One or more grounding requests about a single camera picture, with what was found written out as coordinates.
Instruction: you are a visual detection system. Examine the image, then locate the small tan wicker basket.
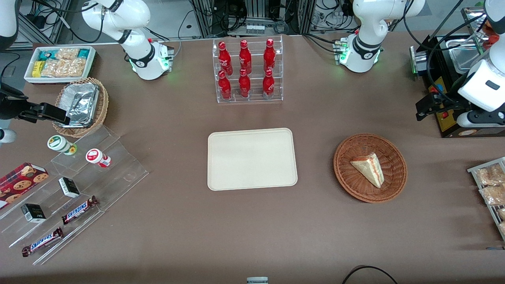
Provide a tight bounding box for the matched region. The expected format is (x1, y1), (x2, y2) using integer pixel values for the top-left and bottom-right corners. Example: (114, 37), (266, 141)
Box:
(52, 77), (110, 138)

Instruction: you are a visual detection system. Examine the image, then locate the green lid yogurt bottle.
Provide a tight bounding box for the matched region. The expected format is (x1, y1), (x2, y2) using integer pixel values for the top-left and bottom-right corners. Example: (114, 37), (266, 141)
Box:
(47, 135), (78, 156)

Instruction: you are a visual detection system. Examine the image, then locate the steel warmer pan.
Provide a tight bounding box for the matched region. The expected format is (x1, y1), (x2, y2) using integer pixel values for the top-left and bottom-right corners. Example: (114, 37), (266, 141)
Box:
(445, 37), (486, 75)

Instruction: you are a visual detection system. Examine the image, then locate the black floor cable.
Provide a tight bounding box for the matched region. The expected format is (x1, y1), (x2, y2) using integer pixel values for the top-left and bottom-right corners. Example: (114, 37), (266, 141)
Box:
(341, 265), (399, 284)

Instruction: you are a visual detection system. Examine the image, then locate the clear acrylic stepped stand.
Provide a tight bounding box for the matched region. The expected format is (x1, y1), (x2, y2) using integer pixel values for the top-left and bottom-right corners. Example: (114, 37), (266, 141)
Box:
(0, 125), (150, 266)

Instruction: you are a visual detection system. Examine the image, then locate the red cola bottle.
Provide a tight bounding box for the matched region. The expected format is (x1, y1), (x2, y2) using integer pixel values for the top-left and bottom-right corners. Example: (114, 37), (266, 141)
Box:
(238, 39), (253, 75)
(218, 70), (233, 101)
(263, 38), (277, 73)
(262, 69), (276, 99)
(218, 41), (234, 76)
(238, 69), (252, 99)

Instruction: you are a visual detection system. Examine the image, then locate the black hot food warmer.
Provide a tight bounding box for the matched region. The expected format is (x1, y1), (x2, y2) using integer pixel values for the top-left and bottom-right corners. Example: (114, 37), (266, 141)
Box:
(410, 6), (505, 138)

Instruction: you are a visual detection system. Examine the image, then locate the snickers chocolate bar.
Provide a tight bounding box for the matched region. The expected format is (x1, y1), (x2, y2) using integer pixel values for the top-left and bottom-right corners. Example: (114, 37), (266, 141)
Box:
(61, 196), (99, 226)
(21, 227), (65, 258)

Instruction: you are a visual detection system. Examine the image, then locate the clear rice cracker bag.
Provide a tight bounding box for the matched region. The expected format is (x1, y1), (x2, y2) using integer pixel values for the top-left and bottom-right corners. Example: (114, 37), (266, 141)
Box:
(55, 48), (80, 61)
(41, 58), (88, 78)

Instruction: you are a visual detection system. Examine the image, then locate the white snack bin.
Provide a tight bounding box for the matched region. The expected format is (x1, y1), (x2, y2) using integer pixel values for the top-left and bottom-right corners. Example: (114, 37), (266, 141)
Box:
(24, 45), (97, 85)

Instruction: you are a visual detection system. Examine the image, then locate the aluminium foil tray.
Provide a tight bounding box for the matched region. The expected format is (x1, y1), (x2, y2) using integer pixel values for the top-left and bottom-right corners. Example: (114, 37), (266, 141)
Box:
(55, 82), (100, 128)

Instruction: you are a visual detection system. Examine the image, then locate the red cookie box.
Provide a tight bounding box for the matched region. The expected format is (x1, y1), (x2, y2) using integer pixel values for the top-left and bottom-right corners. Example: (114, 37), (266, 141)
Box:
(0, 162), (50, 210)

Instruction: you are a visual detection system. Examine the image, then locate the triangular sandwich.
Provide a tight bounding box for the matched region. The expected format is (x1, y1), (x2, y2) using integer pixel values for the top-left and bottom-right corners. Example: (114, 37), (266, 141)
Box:
(350, 153), (385, 189)

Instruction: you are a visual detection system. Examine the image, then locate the red lid yogurt bottle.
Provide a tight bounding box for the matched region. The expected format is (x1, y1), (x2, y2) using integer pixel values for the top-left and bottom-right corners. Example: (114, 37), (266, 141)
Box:
(85, 148), (112, 168)

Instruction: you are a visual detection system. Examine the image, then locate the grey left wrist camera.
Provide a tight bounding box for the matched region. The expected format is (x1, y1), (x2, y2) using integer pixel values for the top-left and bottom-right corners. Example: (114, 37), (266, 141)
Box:
(457, 111), (505, 128)

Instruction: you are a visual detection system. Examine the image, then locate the beige plastic tray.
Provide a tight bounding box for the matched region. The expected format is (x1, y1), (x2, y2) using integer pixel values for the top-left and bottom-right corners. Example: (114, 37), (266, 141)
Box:
(207, 127), (298, 192)

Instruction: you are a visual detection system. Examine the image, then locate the small black box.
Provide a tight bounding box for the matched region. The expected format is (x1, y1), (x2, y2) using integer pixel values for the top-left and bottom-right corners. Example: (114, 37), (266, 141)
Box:
(58, 177), (81, 198)
(20, 203), (47, 224)

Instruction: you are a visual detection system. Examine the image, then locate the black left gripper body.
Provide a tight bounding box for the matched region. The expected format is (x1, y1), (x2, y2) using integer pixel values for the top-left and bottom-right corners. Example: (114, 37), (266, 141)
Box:
(432, 89), (472, 116)

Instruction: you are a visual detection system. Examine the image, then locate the large brown wicker basket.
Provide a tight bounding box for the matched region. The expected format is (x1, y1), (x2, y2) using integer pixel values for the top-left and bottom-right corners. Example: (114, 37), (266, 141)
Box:
(333, 133), (408, 204)

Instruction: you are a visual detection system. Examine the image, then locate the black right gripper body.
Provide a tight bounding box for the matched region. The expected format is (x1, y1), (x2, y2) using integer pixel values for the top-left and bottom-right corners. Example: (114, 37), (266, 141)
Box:
(0, 83), (30, 120)

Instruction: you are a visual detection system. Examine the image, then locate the clear acrylic bottle rack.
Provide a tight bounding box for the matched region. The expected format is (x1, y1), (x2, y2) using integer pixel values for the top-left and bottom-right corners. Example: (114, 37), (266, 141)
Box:
(212, 35), (284, 104)

